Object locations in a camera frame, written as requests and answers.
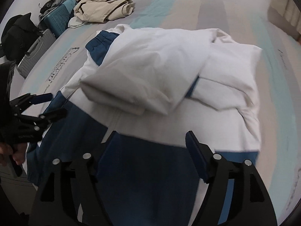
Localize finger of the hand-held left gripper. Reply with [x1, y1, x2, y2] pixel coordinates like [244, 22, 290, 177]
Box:
[17, 109, 69, 128]
[9, 93, 53, 111]

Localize striped bed mattress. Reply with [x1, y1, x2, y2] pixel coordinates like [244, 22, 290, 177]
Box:
[16, 0, 301, 226]

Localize blue and white hooded jacket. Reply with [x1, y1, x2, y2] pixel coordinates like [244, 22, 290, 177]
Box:
[25, 24, 264, 226]

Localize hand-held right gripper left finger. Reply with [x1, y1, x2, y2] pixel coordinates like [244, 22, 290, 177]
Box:
[29, 131, 123, 226]

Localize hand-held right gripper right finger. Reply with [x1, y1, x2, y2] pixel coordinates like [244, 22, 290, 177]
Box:
[185, 131, 278, 226]

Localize teal suitcase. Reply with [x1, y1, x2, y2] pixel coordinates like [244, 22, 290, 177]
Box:
[38, 0, 78, 35]

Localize dark clothes pile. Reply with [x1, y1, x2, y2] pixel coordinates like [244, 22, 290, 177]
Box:
[38, 0, 67, 19]

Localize black backpack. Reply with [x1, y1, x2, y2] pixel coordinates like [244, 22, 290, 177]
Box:
[0, 12, 40, 62]

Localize silver suitcase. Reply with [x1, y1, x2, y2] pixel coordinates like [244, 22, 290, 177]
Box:
[16, 29, 57, 79]

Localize person's left hand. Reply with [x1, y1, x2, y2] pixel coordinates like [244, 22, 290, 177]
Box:
[0, 142, 27, 167]

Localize beige and black jacket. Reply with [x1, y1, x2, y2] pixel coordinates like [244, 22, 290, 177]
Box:
[68, 0, 136, 28]

